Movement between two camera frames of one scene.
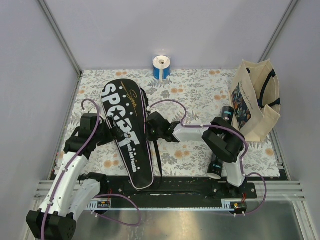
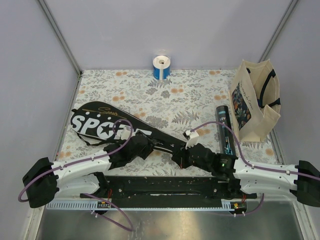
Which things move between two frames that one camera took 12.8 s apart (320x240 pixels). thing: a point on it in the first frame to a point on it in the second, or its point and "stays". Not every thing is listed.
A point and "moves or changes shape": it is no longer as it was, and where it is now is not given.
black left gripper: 113,133 to 149,148
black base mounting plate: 177,188 stays
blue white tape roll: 161,67 stays
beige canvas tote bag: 255,97 stays
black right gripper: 148,135 to 180,158
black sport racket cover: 124,103 moves or changes shape
